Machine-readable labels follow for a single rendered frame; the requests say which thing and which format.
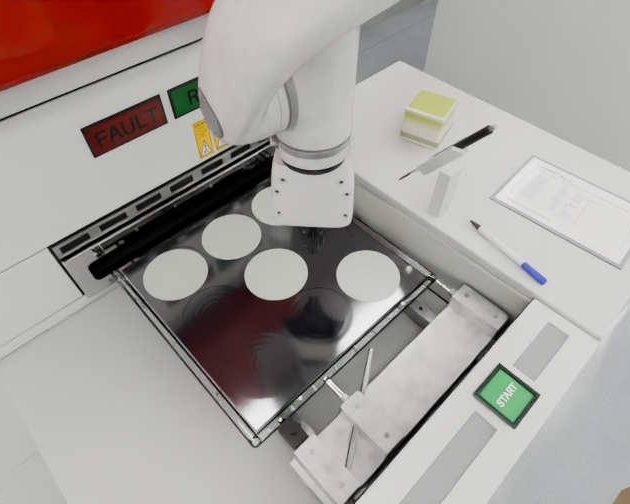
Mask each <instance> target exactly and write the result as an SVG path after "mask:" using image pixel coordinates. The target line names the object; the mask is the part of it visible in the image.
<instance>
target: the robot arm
mask: <svg viewBox="0 0 630 504"><path fill-rule="evenodd" d="M398 1H400V0H215V1H214V3H213V5H212V8H211V10H210V13H209V16H208V19H207V22H206V26H205V29H204V34H203V39H202V46H201V52H200V62H199V75H198V94H199V101H200V110H201V111H202V114H203V117H204V119H205V122H206V124H207V127H208V128H209V129H210V130H211V132H212V133H213V134H214V135H215V136H216V137H217V138H218V139H219V140H221V141H222V142H224V143H227V144H229V145H237V146H239V145H247V144H251V143H254V142H258V141H261V140H263V139H266V138H269V137H270V143H271V146H276V151H275V153H274V157H273V163H272V174H271V194H272V214H273V219H274V220H275V221H276V222H277V223H279V224H282V225H289V226H294V227H296V228H297V229H299V232H300V234H301V235H302V245H304V246H307V254H312V248H313V254H315V255H318V250H319V246H324V235H325V234H326V231H328V230H329V229H331V228H333V227H344V226H347V225H349V224H350V223H352V222H353V219H354V214H353V204H354V167H353V160H352V154H351V150H350V146H351V134H352V120H353V107H354V95H355V83H356V71H357V58H358V46H359V34H360V25H361V24H362V23H364V22H366V21H367V20H369V19H371V18H372V17H374V16H376V15H377V14H379V13H381V12H382V11H384V10H386V9H387V8H389V7H391V6H392V5H394V4H395V3H397V2H398ZM313 227H314V234H313Z"/></svg>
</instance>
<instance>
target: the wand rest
mask: <svg viewBox="0 0 630 504"><path fill-rule="evenodd" d="M466 137H467V136H465V137H463V138H461V139H460V140H458V141H456V142H455V143H457V142H459V141H461V140H462V139H464V138H466ZM455 143H453V144H455ZM453 144H451V145H450V146H451V147H450V146H448V147H449V148H448V147H446V148H448V149H446V150H444V149H445V148H444V149H443V150H444V151H443V150H441V151H443V152H441V151H439V152H441V153H439V152H438V153H439V154H438V155H436V154H437V153H436V154H434V155H436V156H434V155H433V156H431V157H429V160H427V161H426V162H424V163H422V164H421V165H419V166H417V168H416V170H417V171H420V172H421V173H422V175H423V176H424V175H426V174H429V173H431V172H433V171H435V170H436V169H438V168H440V167H442V166H444V165H446V164H447V163H449V162H450V163H449V164H448V165H446V166H445V167H444V168H442V169H441V170H440V171H439V175H438V178H437V182H436V185H435V188H434V192H433V195H432V199H431V202H430V206H429V209H428V211H429V212H431V213H432V214H434V215H435V216H437V217H439V216H440V215H442V214H443V213H444V212H445V211H446V210H447V209H449V206H450V204H451V201H452V198H453V195H454V192H455V189H456V186H457V183H458V180H459V177H460V174H461V171H462V167H460V166H458V165H457V164H455V163H453V162H451V161H453V160H455V159H457V158H458V157H460V156H462V155H464V154H465V153H466V152H468V147H469V146H468V147H466V148H464V149H460V148H457V147H454V146H452V145H453Z"/></svg>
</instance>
